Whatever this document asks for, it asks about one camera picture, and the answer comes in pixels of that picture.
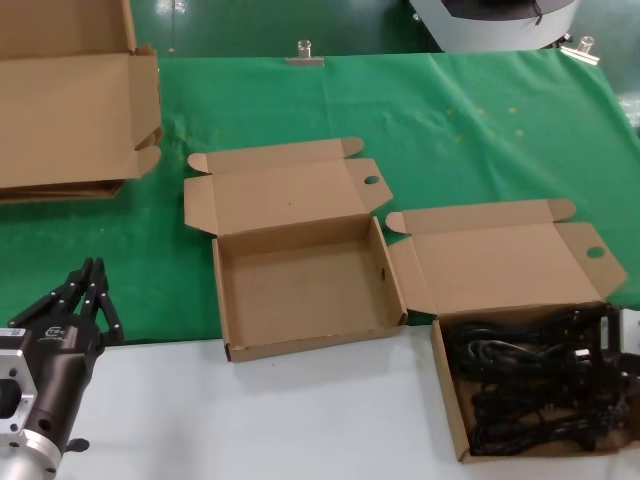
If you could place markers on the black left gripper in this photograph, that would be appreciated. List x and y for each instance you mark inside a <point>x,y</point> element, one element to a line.
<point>60,370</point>

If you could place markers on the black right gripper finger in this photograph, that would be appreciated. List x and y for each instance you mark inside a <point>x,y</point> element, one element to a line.
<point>612,330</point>

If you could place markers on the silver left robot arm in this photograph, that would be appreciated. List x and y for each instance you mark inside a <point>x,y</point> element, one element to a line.
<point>25,460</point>

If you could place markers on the open brown cardboard mailer box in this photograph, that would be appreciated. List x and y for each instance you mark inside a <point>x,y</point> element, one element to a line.
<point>500,260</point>
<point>300,300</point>

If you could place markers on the large open cardboard box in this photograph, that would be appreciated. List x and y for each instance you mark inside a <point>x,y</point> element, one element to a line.
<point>65,115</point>

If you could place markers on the small black knob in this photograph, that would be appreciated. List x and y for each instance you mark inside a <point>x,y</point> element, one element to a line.
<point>77,445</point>

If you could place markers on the green tablecloth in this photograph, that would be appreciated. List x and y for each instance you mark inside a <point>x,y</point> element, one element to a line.
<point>450,150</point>

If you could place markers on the silver binder clip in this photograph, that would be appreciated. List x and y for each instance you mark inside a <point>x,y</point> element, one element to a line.
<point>305,61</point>
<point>585,47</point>

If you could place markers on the grey machine base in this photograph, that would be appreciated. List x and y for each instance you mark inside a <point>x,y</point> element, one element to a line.
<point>500,35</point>

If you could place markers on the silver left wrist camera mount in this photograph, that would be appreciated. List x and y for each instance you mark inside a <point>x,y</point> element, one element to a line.
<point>15,370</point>

